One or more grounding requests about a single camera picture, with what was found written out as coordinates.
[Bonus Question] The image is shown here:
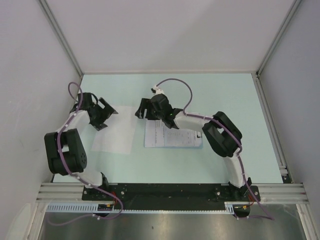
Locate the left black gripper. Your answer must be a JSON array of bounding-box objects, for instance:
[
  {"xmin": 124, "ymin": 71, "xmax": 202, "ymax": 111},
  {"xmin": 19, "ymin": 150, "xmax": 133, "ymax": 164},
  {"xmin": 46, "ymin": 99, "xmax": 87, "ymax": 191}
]
[{"xmin": 90, "ymin": 98, "xmax": 117, "ymax": 131}]

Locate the white paper sheet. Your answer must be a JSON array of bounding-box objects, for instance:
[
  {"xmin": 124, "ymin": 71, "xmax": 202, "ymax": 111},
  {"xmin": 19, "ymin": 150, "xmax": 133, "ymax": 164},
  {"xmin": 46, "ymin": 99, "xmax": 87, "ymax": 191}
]
[{"xmin": 91, "ymin": 106, "xmax": 138, "ymax": 155}]

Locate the light blue clipboard folder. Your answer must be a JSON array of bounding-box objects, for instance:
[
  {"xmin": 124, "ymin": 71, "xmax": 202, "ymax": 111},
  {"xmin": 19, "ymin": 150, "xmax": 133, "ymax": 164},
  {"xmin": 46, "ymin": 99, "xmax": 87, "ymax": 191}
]
[{"xmin": 143, "ymin": 119, "xmax": 203, "ymax": 149}]

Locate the metal clipboard clip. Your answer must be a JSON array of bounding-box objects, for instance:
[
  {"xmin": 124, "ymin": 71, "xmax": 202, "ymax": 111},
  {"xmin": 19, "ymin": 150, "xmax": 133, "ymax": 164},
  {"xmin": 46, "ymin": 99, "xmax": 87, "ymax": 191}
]
[{"xmin": 196, "ymin": 131, "xmax": 202, "ymax": 138}]

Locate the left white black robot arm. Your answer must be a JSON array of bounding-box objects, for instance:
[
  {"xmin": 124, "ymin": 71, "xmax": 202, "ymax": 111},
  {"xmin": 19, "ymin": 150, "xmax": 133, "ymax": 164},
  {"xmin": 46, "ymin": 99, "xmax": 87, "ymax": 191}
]
[{"xmin": 44, "ymin": 92, "xmax": 118, "ymax": 200}]

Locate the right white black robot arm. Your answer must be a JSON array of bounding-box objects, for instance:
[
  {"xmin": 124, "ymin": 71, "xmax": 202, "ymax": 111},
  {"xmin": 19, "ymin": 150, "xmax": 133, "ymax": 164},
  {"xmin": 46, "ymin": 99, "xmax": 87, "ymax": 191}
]
[{"xmin": 135, "ymin": 93, "xmax": 251, "ymax": 201}]

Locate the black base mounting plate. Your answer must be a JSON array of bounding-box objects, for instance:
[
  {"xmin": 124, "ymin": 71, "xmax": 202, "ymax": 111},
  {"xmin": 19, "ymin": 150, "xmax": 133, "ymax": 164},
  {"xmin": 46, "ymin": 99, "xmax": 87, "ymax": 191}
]
[{"xmin": 82, "ymin": 183, "xmax": 261, "ymax": 211}]

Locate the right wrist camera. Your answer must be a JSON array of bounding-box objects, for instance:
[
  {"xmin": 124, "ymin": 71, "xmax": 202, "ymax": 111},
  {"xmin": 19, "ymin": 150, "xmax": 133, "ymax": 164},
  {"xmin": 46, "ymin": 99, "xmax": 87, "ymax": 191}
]
[{"xmin": 151, "ymin": 85, "xmax": 165, "ymax": 95}]

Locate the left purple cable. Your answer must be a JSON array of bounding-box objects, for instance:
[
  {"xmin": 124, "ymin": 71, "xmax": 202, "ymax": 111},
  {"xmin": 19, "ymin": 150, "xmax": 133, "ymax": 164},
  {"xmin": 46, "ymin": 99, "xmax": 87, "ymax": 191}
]
[{"xmin": 47, "ymin": 81, "xmax": 125, "ymax": 227}]

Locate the purple cable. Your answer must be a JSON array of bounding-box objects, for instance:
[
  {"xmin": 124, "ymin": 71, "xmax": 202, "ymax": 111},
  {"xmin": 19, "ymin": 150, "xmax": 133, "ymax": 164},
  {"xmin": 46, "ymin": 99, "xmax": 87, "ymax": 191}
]
[
  {"xmin": 47, "ymin": 81, "xmax": 125, "ymax": 227},
  {"xmin": 154, "ymin": 78, "xmax": 276, "ymax": 221}
]

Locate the white slotted cable duct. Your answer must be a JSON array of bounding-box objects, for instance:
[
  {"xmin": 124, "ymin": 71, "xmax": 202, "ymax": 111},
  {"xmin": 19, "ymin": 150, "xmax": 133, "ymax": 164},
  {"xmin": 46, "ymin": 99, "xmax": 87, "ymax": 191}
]
[{"xmin": 46, "ymin": 201, "xmax": 237, "ymax": 215}]

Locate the left aluminium corner post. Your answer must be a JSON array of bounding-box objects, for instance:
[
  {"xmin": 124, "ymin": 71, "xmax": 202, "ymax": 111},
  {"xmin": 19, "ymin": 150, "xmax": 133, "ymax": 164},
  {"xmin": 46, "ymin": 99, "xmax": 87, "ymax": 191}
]
[{"xmin": 36, "ymin": 0, "xmax": 84, "ymax": 78}]

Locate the aluminium corner post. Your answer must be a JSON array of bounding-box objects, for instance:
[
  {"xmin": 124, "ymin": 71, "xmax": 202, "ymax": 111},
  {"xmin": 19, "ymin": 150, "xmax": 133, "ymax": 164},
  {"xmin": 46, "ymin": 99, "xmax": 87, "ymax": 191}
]
[
  {"xmin": 36, "ymin": 0, "xmax": 84, "ymax": 78},
  {"xmin": 255, "ymin": 0, "xmax": 304, "ymax": 78}
]

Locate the aluminium front rail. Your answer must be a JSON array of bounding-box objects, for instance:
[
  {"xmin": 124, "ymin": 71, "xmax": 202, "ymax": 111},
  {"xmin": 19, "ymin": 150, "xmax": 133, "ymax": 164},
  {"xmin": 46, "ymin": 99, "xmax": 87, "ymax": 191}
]
[{"xmin": 37, "ymin": 182, "xmax": 309, "ymax": 204}]

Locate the right aluminium side rail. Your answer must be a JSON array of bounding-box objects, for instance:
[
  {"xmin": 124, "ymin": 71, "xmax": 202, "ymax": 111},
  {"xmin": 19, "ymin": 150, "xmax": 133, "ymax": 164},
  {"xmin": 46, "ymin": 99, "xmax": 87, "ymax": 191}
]
[{"xmin": 251, "ymin": 72, "xmax": 293, "ymax": 184}]

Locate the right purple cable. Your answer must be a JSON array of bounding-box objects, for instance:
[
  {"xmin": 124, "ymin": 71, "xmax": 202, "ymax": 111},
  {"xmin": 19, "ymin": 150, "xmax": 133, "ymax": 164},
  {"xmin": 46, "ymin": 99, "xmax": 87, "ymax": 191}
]
[{"xmin": 154, "ymin": 78, "xmax": 276, "ymax": 221}]

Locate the right aluminium corner post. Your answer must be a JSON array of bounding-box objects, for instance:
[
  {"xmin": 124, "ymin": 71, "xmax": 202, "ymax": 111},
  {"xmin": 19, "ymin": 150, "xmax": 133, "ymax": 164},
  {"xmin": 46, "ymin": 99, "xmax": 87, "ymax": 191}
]
[{"xmin": 255, "ymin": 0, "xmax": 304, "ymax": 78}]

